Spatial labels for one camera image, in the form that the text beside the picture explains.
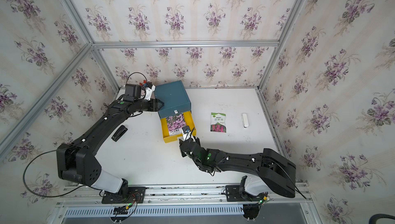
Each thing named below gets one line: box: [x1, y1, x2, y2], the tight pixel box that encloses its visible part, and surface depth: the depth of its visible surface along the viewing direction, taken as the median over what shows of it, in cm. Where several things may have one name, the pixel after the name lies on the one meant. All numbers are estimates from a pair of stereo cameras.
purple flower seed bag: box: [165, 113, 187, 137], surface depth 92 cm
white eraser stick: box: [242, 113, 249, 129], surface depth 100 cm
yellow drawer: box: [159, 110, 197, 144], surface depth 92 cm
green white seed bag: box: [210, 112, 227, 134], surface depth 101 cm
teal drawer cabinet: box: [154, 80, 192, 119], surface depth 88 cm
